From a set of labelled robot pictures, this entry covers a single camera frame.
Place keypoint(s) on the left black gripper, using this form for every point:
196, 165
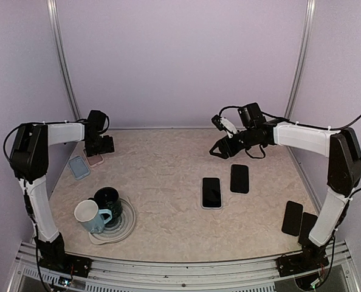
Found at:
109, 147

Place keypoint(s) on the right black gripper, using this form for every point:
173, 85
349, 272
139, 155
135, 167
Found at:
229, 146

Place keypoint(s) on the white-edged black smartphone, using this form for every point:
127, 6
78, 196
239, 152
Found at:
239, 179

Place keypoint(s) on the lavender phone case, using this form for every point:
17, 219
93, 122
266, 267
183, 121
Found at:
212, 208

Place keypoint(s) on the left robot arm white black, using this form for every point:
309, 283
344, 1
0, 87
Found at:
29, 160

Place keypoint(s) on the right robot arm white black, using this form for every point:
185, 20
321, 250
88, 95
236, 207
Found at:
340, 146

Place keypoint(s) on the blue phone case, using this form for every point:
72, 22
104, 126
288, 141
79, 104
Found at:
78, 168

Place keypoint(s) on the dark green mug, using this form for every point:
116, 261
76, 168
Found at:
109, 198

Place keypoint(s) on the light blue mug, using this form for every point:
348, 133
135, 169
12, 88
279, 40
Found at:
91, 217

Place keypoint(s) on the grey collapsible silicone bowl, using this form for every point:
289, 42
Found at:
123, 228

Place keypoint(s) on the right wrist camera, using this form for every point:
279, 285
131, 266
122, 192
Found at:
223, 124

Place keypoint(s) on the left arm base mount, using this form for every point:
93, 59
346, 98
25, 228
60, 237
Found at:
74, 265

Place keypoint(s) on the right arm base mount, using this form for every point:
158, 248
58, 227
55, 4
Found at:
310, 258

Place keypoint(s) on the left aluminium frame post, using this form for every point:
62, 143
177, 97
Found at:
56, 30

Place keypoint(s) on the aluminium frame post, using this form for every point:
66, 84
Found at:
56, 30
305, 39

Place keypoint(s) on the right aluminium frame post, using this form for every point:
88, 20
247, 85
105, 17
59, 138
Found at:
305, 39

